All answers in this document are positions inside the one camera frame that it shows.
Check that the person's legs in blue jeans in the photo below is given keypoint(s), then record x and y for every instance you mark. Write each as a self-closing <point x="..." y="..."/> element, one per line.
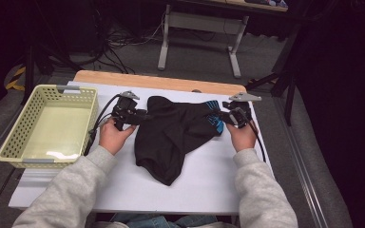
<point x="158" y="221"/>

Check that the white board sheet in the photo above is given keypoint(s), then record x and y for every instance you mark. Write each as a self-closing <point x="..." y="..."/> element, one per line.
<point x="202" y="177"/>

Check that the yellow black hazard tape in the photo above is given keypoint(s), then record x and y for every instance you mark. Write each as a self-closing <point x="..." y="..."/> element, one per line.
<point x="15" y="79"/>

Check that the person's right hand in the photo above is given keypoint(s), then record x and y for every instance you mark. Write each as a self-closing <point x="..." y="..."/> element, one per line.
<point x="242" y="137"/>

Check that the wooden desk top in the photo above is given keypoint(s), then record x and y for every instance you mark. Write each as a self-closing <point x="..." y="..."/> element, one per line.
<point x="234" y="3"/>

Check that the pale yellow perforated plastic basket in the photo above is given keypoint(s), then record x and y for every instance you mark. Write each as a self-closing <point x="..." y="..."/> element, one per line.
<point x="28" y="148"/>

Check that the black tripod stand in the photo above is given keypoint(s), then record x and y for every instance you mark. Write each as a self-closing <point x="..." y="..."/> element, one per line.
<point x="30" y="69"/>

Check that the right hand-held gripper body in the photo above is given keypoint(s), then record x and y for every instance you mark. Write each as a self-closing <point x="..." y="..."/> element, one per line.
<point x="242" y="109"/>

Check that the dark round table grommet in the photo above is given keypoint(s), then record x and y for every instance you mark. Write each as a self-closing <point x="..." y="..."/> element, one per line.
<point x="196" y="91"/>

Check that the black shorts with blue print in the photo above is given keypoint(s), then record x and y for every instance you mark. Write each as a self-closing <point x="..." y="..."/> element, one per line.
<point x="171" y="136"/>

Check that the white metal desk frame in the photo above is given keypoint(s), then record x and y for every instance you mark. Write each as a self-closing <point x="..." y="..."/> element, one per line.
<point x="202" y="23"/>

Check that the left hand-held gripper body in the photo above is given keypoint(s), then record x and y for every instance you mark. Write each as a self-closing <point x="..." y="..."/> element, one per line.
<point x="125" y="109"/>

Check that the person's left hand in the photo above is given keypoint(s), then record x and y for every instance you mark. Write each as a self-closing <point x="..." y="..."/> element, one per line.
<point x="114" y="137"/>

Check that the black metal stand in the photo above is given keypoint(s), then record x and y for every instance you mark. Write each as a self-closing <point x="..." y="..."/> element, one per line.
<point x="286" y="82"/>

